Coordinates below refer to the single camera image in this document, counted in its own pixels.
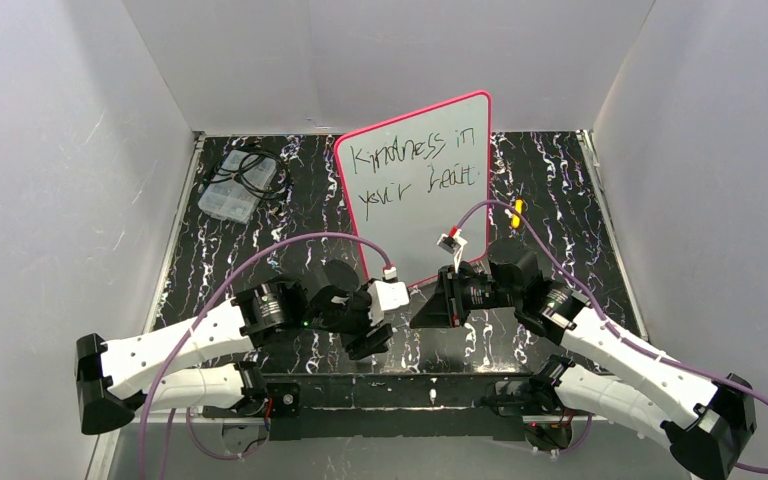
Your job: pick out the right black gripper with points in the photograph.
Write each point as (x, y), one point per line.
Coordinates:
(454, 297)

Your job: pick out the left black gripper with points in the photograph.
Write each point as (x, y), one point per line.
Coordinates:
(363, 319)

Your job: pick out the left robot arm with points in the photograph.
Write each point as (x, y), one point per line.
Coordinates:
(164, 369)

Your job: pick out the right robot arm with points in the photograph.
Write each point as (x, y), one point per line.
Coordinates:
(705, 424)

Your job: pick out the pink framed whiteboard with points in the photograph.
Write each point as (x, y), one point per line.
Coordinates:
(408, 180)

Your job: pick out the yellow marker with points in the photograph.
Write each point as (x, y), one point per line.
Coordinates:
(516, 215)

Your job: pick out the clear plastic box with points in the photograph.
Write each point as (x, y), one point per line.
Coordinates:
(237, 184)

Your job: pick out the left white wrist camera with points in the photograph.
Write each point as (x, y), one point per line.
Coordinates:
(387, 296)

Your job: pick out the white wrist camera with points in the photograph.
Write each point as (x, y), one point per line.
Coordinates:
(387, 296)
(454, 244)

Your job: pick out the aluminium front rail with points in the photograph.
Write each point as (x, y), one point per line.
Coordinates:
(397, 404)

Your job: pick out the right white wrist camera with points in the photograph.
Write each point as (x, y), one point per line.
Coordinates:
(454, 244)

